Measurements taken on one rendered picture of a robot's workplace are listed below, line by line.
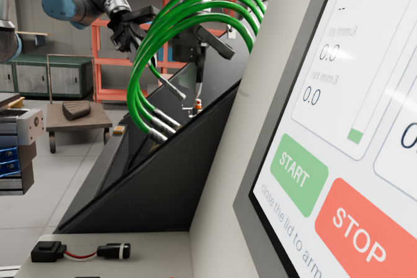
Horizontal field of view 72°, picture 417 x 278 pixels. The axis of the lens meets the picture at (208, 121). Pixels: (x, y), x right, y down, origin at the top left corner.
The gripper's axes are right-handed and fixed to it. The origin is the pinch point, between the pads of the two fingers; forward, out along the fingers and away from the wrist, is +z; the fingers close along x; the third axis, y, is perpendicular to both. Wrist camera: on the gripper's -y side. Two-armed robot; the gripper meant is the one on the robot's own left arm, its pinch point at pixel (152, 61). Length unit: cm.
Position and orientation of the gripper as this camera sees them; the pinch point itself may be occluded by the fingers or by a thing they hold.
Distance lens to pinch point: 87.1
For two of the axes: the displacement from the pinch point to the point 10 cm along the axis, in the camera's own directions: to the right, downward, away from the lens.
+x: -4.5, -0.1, -9.0
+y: -7.6, 5.4, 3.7
